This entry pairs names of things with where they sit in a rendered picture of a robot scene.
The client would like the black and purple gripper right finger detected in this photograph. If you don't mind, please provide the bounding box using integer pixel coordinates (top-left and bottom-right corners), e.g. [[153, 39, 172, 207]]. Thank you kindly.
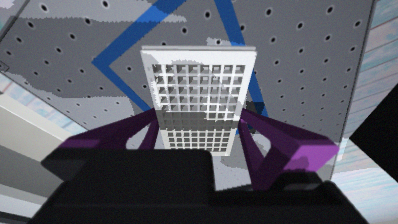
[[237, 107, 340, 190]]

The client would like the blue tape outline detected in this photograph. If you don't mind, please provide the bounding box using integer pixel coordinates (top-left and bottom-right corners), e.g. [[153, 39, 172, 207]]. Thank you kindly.
[[91, 0, 268, 117]]

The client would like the white well plate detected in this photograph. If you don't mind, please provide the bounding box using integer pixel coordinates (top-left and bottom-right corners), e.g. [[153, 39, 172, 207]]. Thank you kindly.
[[140, 45, 257, 156]]

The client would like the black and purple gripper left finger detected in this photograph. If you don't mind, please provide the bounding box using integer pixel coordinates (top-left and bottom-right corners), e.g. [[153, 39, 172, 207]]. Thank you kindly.
[[57, 107, 159, 149]]

